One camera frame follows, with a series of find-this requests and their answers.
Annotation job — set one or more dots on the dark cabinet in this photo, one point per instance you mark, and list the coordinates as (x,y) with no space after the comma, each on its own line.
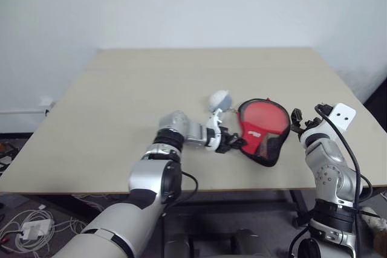
(378,110)

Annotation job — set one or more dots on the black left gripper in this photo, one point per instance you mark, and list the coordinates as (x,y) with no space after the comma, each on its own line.
(224,143)

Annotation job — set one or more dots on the white brown fluffy object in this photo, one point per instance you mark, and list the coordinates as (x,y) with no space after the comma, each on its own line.
(376,224)

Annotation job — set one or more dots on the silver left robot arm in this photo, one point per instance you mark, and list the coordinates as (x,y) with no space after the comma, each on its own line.
(151,176)

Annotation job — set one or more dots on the red black mesh paddle case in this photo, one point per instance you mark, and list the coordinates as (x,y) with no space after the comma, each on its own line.
(263,132)

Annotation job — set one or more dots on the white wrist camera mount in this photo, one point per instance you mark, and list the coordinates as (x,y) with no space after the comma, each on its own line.
(342,116)
(214,128)

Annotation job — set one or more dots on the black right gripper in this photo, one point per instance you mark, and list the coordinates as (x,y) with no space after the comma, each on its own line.
(308,127)

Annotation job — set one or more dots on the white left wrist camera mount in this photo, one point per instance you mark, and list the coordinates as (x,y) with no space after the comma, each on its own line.
(214,128)

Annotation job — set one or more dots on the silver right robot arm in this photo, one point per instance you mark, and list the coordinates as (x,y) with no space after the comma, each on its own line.
(329,161)

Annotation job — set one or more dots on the white power strip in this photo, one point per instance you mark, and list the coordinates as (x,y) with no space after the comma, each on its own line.
(35,229)

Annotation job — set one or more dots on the red table tennis paddle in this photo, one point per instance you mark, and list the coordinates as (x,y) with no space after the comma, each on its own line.
(263,119)

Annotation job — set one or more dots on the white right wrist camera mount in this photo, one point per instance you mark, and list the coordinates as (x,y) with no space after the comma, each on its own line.
(342,116)

